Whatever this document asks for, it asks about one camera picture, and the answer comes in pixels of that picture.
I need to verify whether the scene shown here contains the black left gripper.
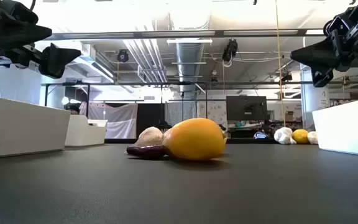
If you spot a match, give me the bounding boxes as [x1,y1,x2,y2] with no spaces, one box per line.
[0,0,82,80]

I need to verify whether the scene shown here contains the yellow lemon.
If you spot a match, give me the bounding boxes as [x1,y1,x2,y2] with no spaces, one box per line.
[291,129,310,145]

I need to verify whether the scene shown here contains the yellow mango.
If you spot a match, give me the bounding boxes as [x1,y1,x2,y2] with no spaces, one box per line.
[162,117,228,162]

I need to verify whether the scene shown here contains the small purple eggplant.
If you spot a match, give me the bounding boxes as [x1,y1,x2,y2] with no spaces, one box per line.
[126,144,170,161]

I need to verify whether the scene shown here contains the white round pillar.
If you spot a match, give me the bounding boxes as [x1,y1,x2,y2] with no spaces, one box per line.
[301,67,331,131]

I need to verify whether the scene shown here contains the white plastic basket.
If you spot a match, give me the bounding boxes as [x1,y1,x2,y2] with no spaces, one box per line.
[64,114,108,147]
[311,98,358,158]
[0,95,71,159]

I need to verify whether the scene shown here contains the large white garlic bulb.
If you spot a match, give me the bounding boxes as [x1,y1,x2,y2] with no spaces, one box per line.
[273,126,297,146]

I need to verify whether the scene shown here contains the black computer monitor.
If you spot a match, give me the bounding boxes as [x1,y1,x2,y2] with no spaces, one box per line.
[226,95,268,122]

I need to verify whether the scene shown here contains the black ceiling device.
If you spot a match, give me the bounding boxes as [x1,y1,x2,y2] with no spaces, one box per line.
[221,38,239,63]

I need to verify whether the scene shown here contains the white cloth curtain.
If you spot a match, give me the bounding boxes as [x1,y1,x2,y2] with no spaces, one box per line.
[79,101,139,139]

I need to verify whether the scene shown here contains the tan garlic bulb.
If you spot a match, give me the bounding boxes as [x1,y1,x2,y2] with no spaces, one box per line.
[134,126,165,147]
[162,129,174,144]

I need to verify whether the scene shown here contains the yellow hanging cord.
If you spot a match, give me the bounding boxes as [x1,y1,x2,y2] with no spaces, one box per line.
[274,0,287,128]

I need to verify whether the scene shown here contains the black metal station frame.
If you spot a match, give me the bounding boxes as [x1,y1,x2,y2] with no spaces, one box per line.
[41,81,209,139]

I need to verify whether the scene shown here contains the black ceiling cable reel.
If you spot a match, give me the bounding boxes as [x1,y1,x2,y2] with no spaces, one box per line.
[116,49,130,63]

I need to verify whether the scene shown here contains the grey overhead frame beam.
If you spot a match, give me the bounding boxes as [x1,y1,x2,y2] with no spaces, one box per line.
[42,28,326,41]

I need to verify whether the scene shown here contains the silver ventilation duct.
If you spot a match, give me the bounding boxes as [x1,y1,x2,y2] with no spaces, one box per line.
[175,42,205,94]

